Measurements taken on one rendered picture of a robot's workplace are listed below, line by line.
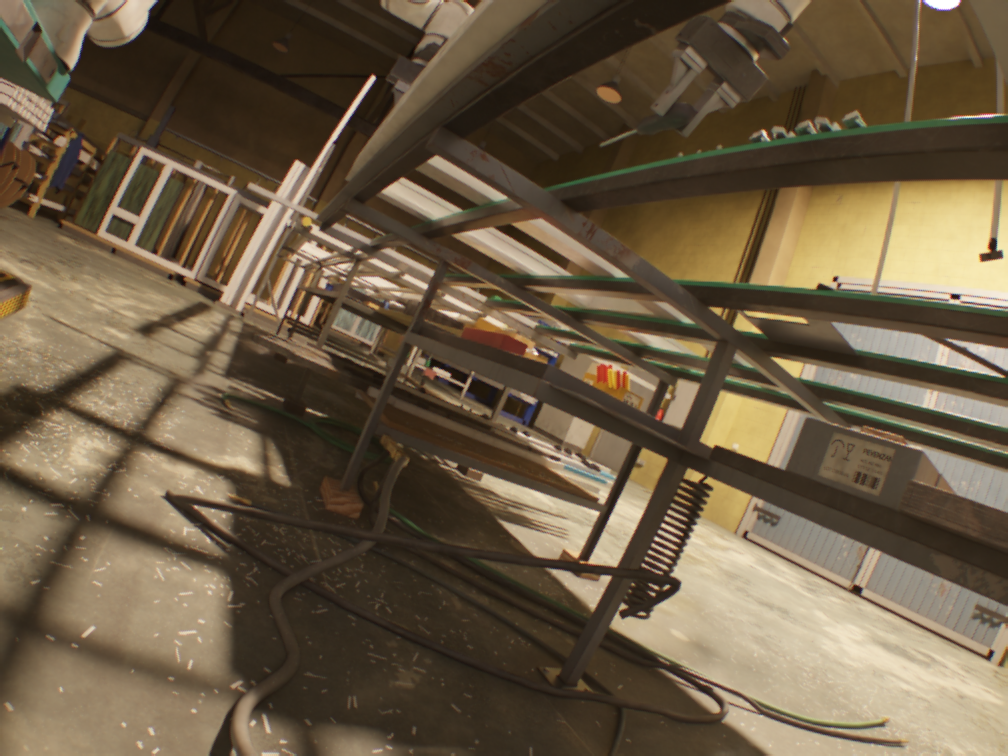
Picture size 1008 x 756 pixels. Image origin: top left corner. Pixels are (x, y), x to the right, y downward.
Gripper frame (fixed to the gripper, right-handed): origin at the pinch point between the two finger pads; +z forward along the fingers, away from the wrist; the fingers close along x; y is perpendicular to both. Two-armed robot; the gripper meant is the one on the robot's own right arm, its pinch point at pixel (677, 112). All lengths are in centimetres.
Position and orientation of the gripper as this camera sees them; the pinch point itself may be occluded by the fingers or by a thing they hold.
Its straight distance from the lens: 80.7
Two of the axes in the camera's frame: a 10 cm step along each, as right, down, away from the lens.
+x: -8.0, -3.7, -4.6
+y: -1.5, -6.3, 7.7
